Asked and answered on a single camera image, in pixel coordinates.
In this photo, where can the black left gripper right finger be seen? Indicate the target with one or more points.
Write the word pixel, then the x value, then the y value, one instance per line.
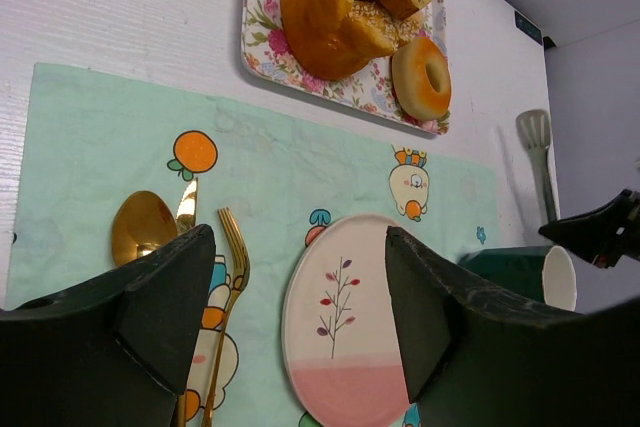
pixel 476 354

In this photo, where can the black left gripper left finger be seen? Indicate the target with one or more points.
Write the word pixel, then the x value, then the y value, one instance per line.
pixel 115 350

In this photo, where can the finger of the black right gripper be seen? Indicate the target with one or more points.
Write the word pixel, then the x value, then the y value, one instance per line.
pixel 602 236

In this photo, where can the metal serving tongs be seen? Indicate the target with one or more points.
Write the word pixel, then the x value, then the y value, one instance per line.
pixel 534 132

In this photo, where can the orange glazed donut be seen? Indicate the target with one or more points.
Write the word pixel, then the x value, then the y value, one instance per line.
pixel 421 80

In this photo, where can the large sugared bread loaf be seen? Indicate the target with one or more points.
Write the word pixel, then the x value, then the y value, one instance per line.
pixel 333 39

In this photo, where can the dark green mug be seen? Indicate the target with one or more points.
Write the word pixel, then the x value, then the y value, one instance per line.
pixel 544 273

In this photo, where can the pink white ceramic plate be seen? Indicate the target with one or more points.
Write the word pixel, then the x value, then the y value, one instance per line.
pixel 339 340

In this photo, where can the gold spoon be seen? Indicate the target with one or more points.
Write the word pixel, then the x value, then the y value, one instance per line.
pixel 142 224

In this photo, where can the gold knife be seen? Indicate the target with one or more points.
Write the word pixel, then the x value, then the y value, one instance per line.
pixel 186 211

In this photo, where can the mint cartoon placemat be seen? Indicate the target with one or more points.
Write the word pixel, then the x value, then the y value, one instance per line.
pixel 94 139

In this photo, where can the blue right corner label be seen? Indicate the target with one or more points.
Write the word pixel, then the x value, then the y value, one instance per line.
pixel 528 28

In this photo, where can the floral rectangular tray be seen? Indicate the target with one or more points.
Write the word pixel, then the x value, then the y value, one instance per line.
pixel 266 55

